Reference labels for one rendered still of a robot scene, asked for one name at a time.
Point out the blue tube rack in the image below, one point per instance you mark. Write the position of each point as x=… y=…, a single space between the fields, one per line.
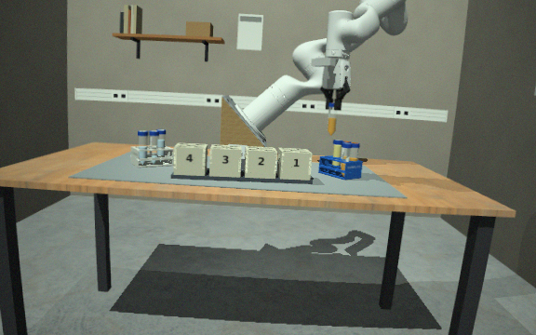
x=352 y=170

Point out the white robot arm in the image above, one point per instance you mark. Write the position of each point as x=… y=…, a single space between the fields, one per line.
x=344 y=33

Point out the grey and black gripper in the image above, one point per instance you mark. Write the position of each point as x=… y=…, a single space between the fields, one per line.
x=336 y=77

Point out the grey bench mat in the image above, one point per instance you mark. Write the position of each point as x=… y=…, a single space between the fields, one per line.
x=120 y=169

